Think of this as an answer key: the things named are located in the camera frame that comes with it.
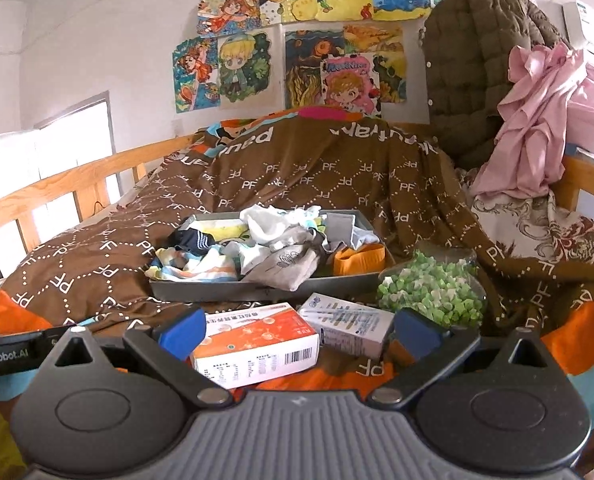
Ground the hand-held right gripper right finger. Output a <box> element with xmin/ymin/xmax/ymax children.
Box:
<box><xmin>366</xmin><ymin>308</ymin><xmax>558</xmax><ymax>406</ymax></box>

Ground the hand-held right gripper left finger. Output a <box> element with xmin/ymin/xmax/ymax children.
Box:
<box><xmin>40</xmin><ymin>306</ymin><xmax>233</xmax><ymax>407</ymax></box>

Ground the grey metal tray with painting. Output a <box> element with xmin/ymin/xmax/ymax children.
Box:
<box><xmin>149</xmin><ymin>209</ymin><xmax>398</xmax><ymax>303</ymax></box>

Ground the orange blue striped sock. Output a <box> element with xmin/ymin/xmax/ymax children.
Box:
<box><xmin>144</xmin><ymin>250</ymin><xmax>240</xmax><ymax>283</ymax></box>

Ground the navy sock with white stripes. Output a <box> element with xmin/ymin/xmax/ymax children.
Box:
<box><xmin>164</xmin><ymin>227</ymin><xmax>219</xmax><ymax>263</ymax></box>

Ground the white light blue sock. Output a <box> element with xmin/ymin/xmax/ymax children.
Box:
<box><xmin>224</xmin><ymin>240</ymin><xmax>278</xmax><ymax>276</ymax></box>

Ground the white cloth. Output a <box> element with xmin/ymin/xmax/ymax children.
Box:
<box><xmin>352</xmin><ymin>227</ymin><xmax>379</xmax><ymax>252</ymax></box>

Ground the beige printed sock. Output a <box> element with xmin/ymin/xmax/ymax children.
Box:
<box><xmin>242</xmin><ymin>240</ymin><xmax>325</xmax><ymax>292</ymax></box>

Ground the grey white sock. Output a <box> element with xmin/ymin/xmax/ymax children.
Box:
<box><xmin>322</xmin><ymin>212</ymin><xmax>358</xmax><ymax>256</ymax></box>

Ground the green and white fluffy sock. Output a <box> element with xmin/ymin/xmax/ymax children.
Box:
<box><xmin>377</xmin><ymin>250</ymin><xmax>488</xmax><ymax>328</ymax></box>

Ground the white blue cardboard box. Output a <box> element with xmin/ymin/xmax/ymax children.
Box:
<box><xmin>297</xmin><ymin>294</ymin><xmax>395</xmax><ymax>359</ymax></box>

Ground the orange white cardboard box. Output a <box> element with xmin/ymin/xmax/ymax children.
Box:
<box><xmin>189</xmin><ymin>302</ymin><xmax>321</xmax><ymax>389</ymax></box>

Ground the floral bedsheet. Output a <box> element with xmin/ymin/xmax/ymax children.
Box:
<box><xmin>457</xmin><ymin>167</ymin><xmax>594</xmax><ymax>261</ymax></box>

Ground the brown printed blanket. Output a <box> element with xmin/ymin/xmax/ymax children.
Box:
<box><xmin>0</xmin><ymin>107</ymin><xmax>594</xmax><ymax>461</ymax></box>

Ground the window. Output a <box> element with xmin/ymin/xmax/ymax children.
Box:
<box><xmin>0</xmin><ymin>92</ymin><xmax>115</xmax><ymax>281</ymax></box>

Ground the pink cloth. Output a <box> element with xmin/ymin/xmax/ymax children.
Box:
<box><xmin>469</xmin><ymin>42</ymin><xmax>594</xmax><ymax>201</ymax></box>

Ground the pink-bordered girl poster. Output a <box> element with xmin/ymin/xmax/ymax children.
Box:
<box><xmin>319</xmin><ymin>52</ymin><xmax>382</xmax><ymax>113</ymax></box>

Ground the orange-haired girl blue poster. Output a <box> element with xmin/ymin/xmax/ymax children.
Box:
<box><xmin>172</xmin><ymin>37</ymin><xmax>220</xmax><ymax>113</ymax></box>

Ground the brown quilted jacket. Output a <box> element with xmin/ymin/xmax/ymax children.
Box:
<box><xmin>422</xmin><ymin>0</ymin><xmax>570</xmax><ymax>171</ymax></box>

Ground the blond boy green poster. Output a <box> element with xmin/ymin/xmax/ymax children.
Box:
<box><xmin>216</xmin><ymin>30</ymin><xmax>273</xmax><ymax>108</ymax></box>

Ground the dark blue swirl painting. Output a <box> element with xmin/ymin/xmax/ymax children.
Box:
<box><xmin>283</xmin><ymin>29</ymin><xmax>348</xmax><ymax>107</ymax></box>

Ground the orange yellow painting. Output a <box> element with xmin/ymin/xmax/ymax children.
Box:
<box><xmin>343</xmin><ymin>24</ymin><xmax>408</xmax><ymax>103</ymax></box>

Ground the small cartoon girl poster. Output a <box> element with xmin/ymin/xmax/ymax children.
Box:
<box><xmin>197</xmin><ymin>0</ymin><xmax>260</xmax><ymax>36</ymax></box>

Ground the white air conditioner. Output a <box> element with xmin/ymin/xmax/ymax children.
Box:
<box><xmin>562</xmin><ymin>0</ymin><xmax>594</xmax><ymax>51</ymax></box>

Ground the wooden bed rail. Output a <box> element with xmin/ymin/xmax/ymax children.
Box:
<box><xmin>0</xmin><ymin>132</ymin><xmax>203</xmax><ymax>256</ymax></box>
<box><xmin>552</xmin><ymin>152</ymin><xmax>594</xmax><ymax>211</ymax></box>

